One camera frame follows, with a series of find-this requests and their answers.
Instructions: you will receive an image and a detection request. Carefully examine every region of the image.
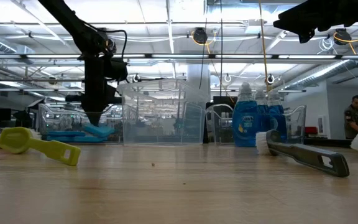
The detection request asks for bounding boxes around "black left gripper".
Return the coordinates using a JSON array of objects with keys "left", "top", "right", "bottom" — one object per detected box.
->
[{"left": 65, "top": 55, "right": 122, "bottom": 126}]

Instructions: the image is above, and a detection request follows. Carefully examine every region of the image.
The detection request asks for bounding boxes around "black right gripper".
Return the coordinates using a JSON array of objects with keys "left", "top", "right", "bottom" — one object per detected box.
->
[{"left": 273, "top": 0, "right": 358, "bottom": 44}]

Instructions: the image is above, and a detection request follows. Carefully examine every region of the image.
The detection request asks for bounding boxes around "yellow-green dish brush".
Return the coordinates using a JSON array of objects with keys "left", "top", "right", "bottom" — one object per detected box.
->
[{"left": 0, "top": 126, "right": 81, "bottom": 167}]

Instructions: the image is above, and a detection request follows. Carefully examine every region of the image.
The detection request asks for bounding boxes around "blue dish soap bottle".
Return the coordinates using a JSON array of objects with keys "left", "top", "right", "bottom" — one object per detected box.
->
[
  {"left": 232, "top": 82, "right": 262, "bottom": 147},
  {"left": 255, "top": 88, "right": 270, "bottom": 131},
  {"left": 267, "top": 90, "right": 287, "bottom": 142}
]

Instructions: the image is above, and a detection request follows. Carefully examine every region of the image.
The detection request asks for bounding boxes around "clear square plastic tub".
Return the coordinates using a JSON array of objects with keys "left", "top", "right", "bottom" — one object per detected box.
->
[{"left": 118, "top": 79, "right": 208, "bottom": 146}]

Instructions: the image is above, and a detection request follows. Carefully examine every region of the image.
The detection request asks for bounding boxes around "black office chair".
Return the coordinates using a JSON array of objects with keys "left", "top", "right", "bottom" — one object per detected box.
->
[{"left": 13, "top": 110, "right": 34, "bottom": 129}]

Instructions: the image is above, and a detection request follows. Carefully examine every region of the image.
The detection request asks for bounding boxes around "person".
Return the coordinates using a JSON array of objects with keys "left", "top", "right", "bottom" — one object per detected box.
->
[{"left": 344, "top": 95, "right": 358, "bottom": 140}]

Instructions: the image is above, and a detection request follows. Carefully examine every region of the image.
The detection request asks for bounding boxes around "grey dish brush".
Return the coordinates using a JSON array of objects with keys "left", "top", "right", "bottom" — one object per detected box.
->
[{"left": 255, "top": 129, "right": 351, "bottom": 178}]

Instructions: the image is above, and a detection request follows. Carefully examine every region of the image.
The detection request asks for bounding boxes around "clear plastic bin with handles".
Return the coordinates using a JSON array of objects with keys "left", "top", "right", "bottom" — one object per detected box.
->
[
  {"left": 205, "top": 104, "right": 307, "bottom": 146},
  {"left": 38, "top": 103, "right": 127, "bottom": 144}
]

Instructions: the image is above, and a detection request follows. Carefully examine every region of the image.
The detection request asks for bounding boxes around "yellow hanging cable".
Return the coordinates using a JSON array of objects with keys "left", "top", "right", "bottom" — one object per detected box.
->
[{"left": 259, "top": 0, "right": 273, "bottom": 113}]

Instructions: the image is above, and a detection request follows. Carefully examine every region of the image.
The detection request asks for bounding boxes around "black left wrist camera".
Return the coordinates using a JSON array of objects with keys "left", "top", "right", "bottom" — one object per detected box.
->
[{"left": 104, "top": 57, "right": 129, "bottom": 83}]

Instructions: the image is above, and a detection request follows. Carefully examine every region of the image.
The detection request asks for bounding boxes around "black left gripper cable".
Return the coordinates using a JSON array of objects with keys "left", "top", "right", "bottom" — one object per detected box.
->
[{"left": 99, "top": 28, "right": 128, "bottom": 60}]

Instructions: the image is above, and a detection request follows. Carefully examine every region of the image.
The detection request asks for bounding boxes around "black coiled power cable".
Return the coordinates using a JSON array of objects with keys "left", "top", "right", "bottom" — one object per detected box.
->
[{"left": 219, "top": 0, "right": 224, "bottom": 97}]

